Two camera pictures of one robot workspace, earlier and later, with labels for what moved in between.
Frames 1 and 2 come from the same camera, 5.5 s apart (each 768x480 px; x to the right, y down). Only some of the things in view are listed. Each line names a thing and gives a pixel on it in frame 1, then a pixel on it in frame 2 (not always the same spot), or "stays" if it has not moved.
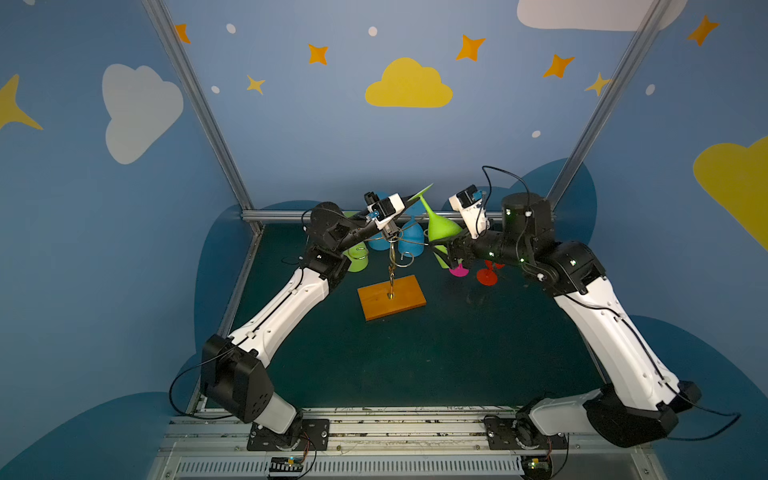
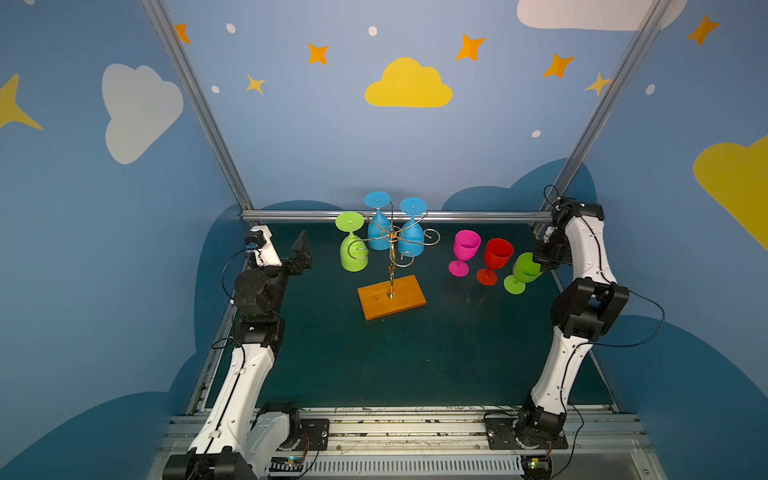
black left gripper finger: x=410 y=199 -> x=302 y=242
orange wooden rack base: x=376 y=303 stays
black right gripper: x=458 y=249 -> x=546 y=258
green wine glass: x=359 y=254 stays
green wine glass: x=438 y=228 -> x=525 y=271
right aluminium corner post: x=607 y=100 stays
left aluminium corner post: x=172 y=46 stays
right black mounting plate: x=500 y=435 stays
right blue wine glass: x=411 y=237 stays
